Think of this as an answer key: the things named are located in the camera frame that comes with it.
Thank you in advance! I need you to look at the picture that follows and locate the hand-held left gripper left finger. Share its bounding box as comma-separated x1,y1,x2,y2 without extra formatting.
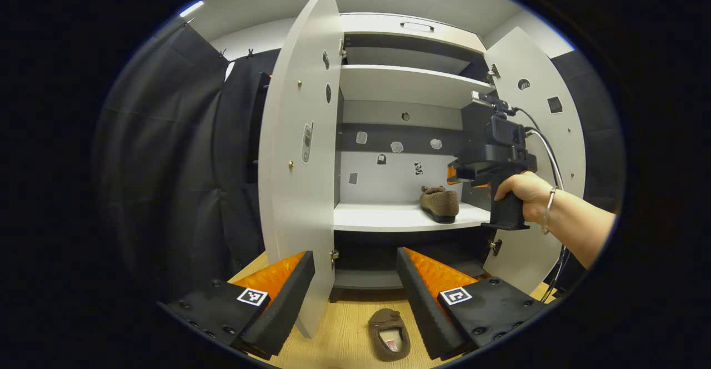
157,251,316,361

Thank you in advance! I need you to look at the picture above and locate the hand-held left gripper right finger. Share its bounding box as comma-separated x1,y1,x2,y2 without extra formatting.
395,248,550,361

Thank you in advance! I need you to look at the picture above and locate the brown fuzzy shoe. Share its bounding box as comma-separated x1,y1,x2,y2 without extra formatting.
368,308,412,362
419,186,460,223

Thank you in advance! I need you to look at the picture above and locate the white shoe cabinet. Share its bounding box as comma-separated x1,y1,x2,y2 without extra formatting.
331,12,500,303

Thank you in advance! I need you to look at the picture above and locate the white cabinet drawer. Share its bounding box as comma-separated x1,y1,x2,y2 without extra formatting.
340,12,487,53

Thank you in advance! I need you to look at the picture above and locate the white cable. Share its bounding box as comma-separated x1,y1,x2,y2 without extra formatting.
525,127,570,303

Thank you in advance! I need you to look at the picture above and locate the black cable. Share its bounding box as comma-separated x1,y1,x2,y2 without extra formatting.
511,106,564,192

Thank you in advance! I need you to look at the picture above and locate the silver bracelet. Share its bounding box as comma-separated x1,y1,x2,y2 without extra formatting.
542,187,558,235

